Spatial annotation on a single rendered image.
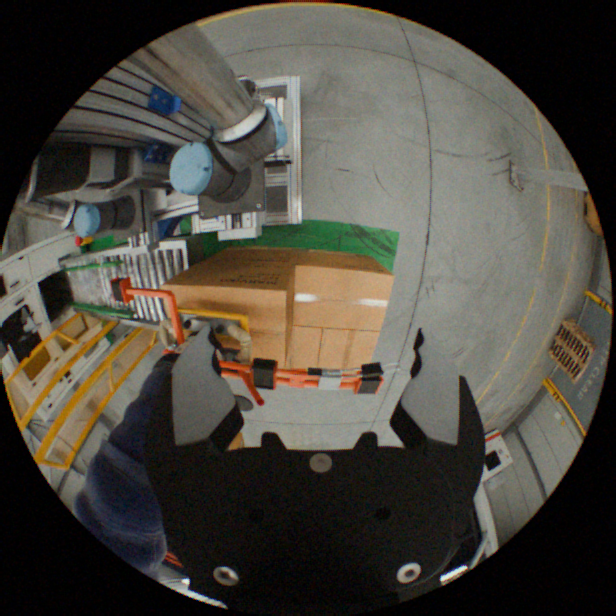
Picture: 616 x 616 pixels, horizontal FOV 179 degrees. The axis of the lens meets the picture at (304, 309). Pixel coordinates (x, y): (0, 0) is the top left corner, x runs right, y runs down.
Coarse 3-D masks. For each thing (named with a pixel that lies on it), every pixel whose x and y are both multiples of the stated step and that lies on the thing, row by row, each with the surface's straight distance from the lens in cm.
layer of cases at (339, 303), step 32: (224, 256) 139; (256, 256) 133; (288, 256) 134; (320, 256) 141; (320, 288) 117; (352, 288) 119; (384, 288) 124; (320, 320) 126; (352, 320) 129; (288, 352) 142; (320, 352) 141; (352, 352) 144; (288, 384) 167
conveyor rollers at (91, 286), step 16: (112, 256) 200; (128, 256) 178; (144, 256) 166; (160, 256) 153; (176, 256) 140; (80, 272) 272; (96, 272) 232; (112, 272) 203; (144, 272) 167; (160, 272) 154; (176, 272) 143; (80, 288) 292; (96, 288) 243; (160, 288) 159; (96, 304) 264; (112, 304) 225; (128, 304) 202; (144, 304) 181; (160, 304) 169
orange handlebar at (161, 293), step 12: (132, 288) 76; (144, 288) 72; (168, 300) 64; (180, 324) 68; (180, 336) 69; (228, 372) 70; (288, 372) 64; (300, 372) 64; (300, 384) 66; (312, 384) 67; (348, 384) 69
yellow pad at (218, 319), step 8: (184, 312) 79; (192, 312) 77; (200, 312) 75; (208, 312) 74; (216, 312) 73; (224, 312) 72; (184, 320) 81; (216, 320) 73; (224, 320) 71; (232, 320) 70; (240, 320) 69; (184, 328) 83; (192, 328) 81; (216, 328) 71; (224, 328) 73; (248, 328) 72; (224, 336) 76
